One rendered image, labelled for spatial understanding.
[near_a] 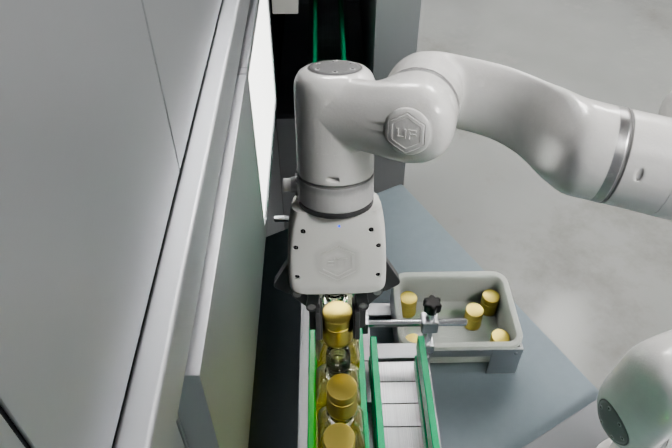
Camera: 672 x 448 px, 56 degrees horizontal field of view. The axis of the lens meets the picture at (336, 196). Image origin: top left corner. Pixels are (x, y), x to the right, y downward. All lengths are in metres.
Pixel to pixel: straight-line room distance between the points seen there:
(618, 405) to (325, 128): 0.50
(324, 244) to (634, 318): 1.90
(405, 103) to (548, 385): 0.84
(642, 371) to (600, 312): 1.62
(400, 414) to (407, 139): 0.60
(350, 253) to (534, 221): 2.04
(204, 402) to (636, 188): 0.41
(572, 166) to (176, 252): 0.34
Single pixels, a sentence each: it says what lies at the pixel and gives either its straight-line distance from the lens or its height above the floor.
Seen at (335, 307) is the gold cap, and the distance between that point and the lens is 0.71.
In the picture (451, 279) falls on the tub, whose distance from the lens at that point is 1.27.
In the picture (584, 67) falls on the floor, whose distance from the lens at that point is 3.67.
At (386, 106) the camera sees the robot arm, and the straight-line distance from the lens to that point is 0.53.
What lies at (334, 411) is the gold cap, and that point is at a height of 1.13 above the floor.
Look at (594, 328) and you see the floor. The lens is 2.36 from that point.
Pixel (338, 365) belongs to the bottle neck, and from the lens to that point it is 0.77.
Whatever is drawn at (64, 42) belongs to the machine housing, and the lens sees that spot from 0.38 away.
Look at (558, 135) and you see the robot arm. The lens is 0.57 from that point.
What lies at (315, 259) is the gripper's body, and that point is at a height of 1.31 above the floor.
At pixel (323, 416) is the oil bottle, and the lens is 0.80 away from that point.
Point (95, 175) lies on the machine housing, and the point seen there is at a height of 1.54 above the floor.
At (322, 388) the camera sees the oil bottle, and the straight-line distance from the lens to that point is 0.82.
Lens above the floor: 1.79
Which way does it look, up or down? 43 degrees down
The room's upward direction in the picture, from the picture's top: straight up
